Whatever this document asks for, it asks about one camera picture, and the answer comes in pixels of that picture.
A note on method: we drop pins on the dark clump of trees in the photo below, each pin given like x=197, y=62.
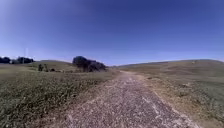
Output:
x=87, y=64

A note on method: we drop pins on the grey gravel path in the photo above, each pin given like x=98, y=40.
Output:
x=124, y=103

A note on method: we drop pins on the small dark bushes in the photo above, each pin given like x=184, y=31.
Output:
x=42, y=68

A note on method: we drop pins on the dry grass hillside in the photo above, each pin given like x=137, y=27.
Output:
x=193, y=80

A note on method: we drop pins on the dry grass field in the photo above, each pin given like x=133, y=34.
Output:
x=30, y=93

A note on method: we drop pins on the distant row of trees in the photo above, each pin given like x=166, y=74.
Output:
x=16, y=60

